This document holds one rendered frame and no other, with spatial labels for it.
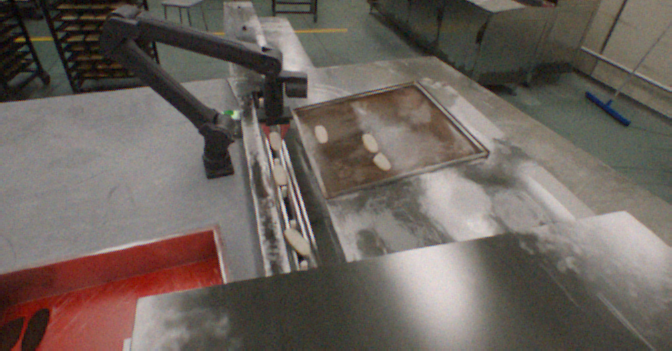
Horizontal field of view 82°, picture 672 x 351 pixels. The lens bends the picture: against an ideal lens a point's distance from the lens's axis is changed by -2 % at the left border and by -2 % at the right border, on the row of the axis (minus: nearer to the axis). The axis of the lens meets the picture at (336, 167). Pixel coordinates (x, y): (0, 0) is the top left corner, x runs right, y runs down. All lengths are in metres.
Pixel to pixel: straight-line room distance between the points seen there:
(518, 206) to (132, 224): 1.00
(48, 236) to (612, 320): 1.17
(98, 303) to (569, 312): 0.89
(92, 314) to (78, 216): 0.34
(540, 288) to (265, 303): 0.24
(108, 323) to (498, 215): 0.91
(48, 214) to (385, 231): 0.90
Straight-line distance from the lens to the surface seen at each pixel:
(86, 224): 1.23
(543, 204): 1.09
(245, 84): 1.63
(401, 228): 0.98
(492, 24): 3.69
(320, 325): 0.33
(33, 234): 1.26
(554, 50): 4.47
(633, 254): 0.50
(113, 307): 1.00
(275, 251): 0.97
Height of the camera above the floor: 1.59
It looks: 36 degrees down
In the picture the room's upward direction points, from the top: 4 degrees clockwise
